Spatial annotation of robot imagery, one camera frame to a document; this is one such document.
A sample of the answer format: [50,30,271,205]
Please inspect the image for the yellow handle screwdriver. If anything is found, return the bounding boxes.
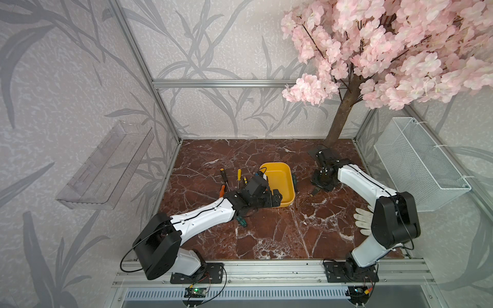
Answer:
[237,169,242,189]

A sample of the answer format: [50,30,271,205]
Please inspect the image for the pink artificial blossom tree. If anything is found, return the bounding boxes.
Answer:
[281,1,492,147]

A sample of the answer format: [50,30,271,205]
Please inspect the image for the green black screwdriver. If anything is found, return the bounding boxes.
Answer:
[236,216,248,228]
[291,173,299,210]

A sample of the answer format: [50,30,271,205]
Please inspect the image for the black screwdriver yellow cap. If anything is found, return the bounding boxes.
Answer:
[220,168,231,191]

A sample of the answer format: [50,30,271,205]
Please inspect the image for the white work glove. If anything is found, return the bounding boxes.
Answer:
[353,205,374,236]

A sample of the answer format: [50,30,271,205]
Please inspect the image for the clear acrylic wall shelf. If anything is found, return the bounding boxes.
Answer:
[56,121,155,210]

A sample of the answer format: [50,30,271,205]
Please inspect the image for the black yellow dotted screwdriver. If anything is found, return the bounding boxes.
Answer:
[309,187,320,197]

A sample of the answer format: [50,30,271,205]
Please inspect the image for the aluminium back frame bar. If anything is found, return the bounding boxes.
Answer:
[152,79,296,89]

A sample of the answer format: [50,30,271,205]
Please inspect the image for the right circuit board wires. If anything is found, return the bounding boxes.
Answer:
[346,285,375,305]

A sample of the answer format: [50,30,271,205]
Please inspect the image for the yellow plastic storage box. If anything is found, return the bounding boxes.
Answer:
[260,162,296,208]

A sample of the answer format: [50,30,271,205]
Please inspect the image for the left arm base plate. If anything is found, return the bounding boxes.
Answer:
[170,263,225,284]

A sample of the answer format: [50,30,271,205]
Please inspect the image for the large orange black screwdriver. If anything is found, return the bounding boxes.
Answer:
[219,184,226,198]

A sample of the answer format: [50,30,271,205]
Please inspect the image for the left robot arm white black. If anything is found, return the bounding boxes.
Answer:
[132,175,283,282]

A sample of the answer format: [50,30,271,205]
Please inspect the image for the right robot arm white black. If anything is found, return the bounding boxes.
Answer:
[309,148,421,272]

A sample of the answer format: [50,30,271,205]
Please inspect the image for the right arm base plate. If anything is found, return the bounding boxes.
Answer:
[322,259,380,283]

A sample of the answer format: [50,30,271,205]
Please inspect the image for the aluminium front rail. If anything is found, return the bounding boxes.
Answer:
[111,259,436,288]

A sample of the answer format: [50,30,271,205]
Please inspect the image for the white wire mesh basket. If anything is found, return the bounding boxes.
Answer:
[374,117,471,213]

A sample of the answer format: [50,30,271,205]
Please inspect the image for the left green circuit board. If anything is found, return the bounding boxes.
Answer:
[184,287,209,299]

